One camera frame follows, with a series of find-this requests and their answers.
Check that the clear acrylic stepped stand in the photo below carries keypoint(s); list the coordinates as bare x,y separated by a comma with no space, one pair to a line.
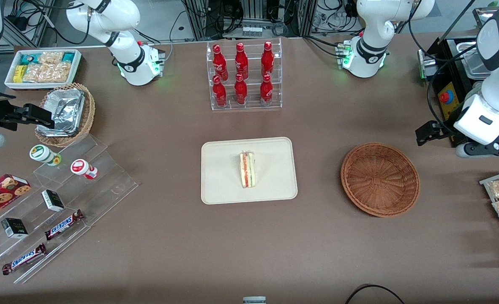
105,188

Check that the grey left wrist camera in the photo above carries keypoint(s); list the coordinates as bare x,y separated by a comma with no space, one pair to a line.
486,151

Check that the triangular sandwich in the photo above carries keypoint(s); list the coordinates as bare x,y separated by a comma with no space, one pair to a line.
247,171

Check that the yellow snack pack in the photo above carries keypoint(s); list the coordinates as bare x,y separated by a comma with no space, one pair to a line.
18,74

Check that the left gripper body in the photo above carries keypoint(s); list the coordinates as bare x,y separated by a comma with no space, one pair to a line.
443,128

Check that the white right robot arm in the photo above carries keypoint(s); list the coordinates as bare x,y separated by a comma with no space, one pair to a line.
133,63

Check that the small black carton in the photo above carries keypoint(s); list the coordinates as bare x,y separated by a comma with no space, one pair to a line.
53,200
14,228

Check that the small clear cracker bag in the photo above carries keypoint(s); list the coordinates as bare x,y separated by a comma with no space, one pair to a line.
50,57

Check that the beige rectangular serving tray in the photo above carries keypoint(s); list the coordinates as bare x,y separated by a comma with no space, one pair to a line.
224,171

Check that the aluminium foil tray stack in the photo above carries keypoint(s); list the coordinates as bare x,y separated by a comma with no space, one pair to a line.
65,109

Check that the red chocolate cookie box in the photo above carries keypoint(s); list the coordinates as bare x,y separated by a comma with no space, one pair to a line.
0,196

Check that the green lid yogurt cup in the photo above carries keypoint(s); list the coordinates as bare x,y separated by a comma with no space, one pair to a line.
42,154

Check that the large clear cracker bag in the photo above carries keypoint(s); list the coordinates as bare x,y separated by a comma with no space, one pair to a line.
46,72

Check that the aluminium equipment rack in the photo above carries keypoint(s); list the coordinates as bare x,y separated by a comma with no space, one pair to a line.
198,21

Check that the black food display case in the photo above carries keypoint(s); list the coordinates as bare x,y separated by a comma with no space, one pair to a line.
452,59

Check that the round brown wicker basket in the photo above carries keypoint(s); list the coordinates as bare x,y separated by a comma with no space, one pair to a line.
380,179

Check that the red cola bottle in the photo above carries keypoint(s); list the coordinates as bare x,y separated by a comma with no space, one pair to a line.
220,63
267,59
219,93
241,61
266,90
241,90

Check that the stainless steel pan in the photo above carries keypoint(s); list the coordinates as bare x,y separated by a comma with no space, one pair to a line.
477,65

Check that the teal snack pack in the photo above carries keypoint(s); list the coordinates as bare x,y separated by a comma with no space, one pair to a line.
68,57
29,59

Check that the red lid yogurt cup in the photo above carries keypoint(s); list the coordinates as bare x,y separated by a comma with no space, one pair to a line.
81,167

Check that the yellow emergency stop box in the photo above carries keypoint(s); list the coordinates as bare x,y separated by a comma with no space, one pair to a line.
450,105

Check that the small grey device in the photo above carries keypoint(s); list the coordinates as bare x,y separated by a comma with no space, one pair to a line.
254,300

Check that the clear acrylic bottle rack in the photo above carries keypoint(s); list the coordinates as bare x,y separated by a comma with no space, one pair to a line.
251,61

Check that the Snickers chocolate bar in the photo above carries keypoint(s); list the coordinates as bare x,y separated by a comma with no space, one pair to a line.
63,225
23,259

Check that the wicker basket holding foil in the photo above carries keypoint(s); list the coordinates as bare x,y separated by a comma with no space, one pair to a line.
89,114

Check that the white rectangular snack bin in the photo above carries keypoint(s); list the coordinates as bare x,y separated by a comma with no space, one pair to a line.
10,82

